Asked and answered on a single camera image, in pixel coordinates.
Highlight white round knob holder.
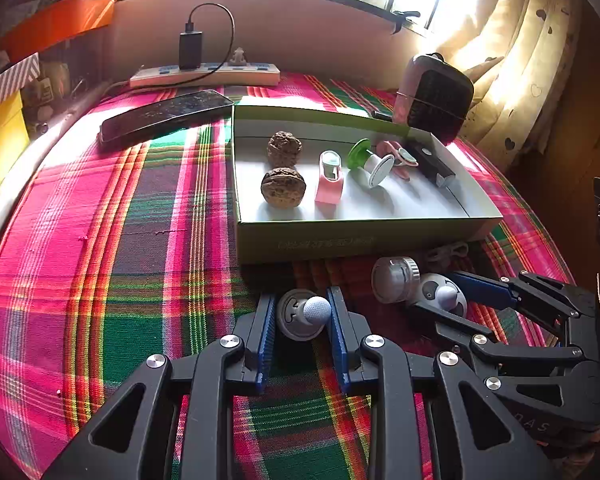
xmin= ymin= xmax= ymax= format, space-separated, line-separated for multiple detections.
xmin=416 ymin=272 xmax=468 ymax=318

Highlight white round cap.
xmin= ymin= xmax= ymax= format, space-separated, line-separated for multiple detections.
xmin=371 ymin=256 xmax=421 ymax=305

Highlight yellow box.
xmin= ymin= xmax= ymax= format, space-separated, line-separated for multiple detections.
xmin=0 ymin=92 xmax=31 ymax=208

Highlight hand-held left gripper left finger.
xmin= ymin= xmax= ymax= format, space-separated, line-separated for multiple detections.
xmin=40 ymin=292 xmax=278 ymax=480

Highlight pink and green clip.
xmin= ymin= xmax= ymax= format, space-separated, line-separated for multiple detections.
xmin=376 ymin=140 xmax=420 ymax=182

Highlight white power strip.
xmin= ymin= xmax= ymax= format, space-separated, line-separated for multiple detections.
xmin=129 ymin=62 xmax=281 ymax=88

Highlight orange box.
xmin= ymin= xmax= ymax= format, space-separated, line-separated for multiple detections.
xmin=0 ymin=0 xmax=117 ymax=61

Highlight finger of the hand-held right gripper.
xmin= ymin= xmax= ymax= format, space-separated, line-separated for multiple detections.
xmin=447 ymin=269 xmax=598 ymax=333
xmin=411 ymin=300 xmax=586 ymax=376

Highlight green and white cardboard box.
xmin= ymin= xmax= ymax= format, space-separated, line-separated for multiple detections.
xmin=228 ymin=104 xmax=504 ymax=265

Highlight yellow green gift boxes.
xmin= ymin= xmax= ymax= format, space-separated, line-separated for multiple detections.
xmin=0 ymin=54 xmax=41 ymax=121

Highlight black charger cable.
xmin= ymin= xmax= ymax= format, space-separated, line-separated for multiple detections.
xmin=187 ymin=2 xmax=236 ymax=86

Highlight cream heart print curtain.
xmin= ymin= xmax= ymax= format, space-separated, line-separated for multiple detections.
xmin=450 ymin=0 xmax=588 ymax=161

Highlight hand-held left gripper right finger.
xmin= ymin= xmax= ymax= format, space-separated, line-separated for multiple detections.
xmin=326 ymin=286 xmax=551 ymax=480

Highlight grey disc white knob hook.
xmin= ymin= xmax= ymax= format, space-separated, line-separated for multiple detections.
xmin=277 ymin=289 xmax=331 ymax=342

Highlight small fan heater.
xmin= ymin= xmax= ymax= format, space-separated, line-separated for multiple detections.
xmin=392 ymin=52 xmax=475 ymax=146

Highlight plaid tablecloth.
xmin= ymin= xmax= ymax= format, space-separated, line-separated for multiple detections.
xmin=0 ymin=71 xmax=581 ymax=480

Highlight white cable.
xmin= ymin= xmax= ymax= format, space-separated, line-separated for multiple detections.
xmin=422 ymin=241 xmax=470 ymax=263

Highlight black charger adapter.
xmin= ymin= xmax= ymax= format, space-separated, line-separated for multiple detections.
xmin=178 ymin=31 xmax=203 ymax=71

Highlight brown walnut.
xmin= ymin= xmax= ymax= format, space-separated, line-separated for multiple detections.
xmin=261 ymin=167 xmax=307 ymax=207
xmin=266 ymin=131 xmax=303 ymax=168

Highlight pink and green holder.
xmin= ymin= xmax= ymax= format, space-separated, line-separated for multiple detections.
xmin=314 ymin=150 xmax=343 ymax=205

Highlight green and white suction holder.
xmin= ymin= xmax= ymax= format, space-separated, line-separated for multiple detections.
xmin=347 ymin=138 xmax=396 ymax=188

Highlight black smartphone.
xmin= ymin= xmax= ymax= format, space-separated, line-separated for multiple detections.
xmin=98 ymin=89 xmax=235 ymax=145

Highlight black window clip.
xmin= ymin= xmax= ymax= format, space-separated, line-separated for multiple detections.
xmin=387 ymin=10 xmax=422 ymax=36

